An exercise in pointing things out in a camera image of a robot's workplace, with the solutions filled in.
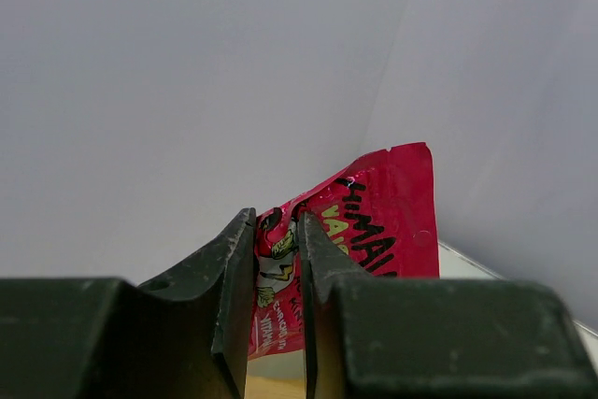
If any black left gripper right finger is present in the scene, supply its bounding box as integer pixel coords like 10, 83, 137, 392
298, 213, 597, 398

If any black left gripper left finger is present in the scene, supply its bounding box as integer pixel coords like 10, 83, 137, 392
1, 208, 256, 398

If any red foil snack packet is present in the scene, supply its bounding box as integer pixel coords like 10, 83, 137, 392
249, 142, 440, 360

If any cream bear paper bag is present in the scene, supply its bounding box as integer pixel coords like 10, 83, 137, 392
245, 351, 306, 399

